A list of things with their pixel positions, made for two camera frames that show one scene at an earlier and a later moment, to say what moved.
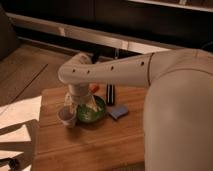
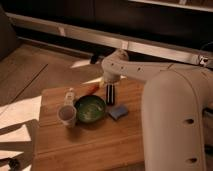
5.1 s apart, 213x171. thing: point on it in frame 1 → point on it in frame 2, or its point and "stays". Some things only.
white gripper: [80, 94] → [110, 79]
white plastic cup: [67, 115] stays
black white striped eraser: [110, 94] stays
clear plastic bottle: [68, 100] stays
